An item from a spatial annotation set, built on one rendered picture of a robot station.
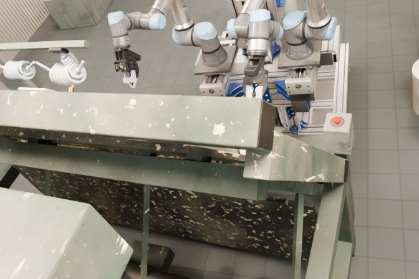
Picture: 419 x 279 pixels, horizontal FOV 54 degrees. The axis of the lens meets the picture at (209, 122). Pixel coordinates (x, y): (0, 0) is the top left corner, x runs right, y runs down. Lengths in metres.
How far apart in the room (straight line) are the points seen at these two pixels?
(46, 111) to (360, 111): 2.65
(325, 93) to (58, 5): 3.85
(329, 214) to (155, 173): 1.02
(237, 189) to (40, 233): 0.68
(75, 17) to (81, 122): 4.92
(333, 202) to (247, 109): 1.23
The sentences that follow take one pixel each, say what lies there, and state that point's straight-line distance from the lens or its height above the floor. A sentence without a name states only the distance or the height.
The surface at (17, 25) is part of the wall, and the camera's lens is 6.09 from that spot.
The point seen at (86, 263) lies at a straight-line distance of 0.42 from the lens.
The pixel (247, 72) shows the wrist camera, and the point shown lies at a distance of 1.45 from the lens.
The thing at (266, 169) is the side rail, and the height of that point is 1.78.
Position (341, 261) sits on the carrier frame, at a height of 0.18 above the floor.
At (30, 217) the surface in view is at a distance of 0.44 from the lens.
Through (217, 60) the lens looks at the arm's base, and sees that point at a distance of 2.40.
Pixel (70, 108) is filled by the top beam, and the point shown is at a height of 1.91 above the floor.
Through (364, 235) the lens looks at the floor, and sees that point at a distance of 2.79.
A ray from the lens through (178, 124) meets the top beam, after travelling 0.87.
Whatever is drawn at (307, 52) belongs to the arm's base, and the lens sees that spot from 2.29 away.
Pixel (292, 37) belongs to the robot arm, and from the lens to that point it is 2.21.
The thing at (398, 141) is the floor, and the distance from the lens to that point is 3.19.
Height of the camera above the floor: 2.48
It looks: 44 degrees down
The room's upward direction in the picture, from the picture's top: 24 degrees counter-clockwise
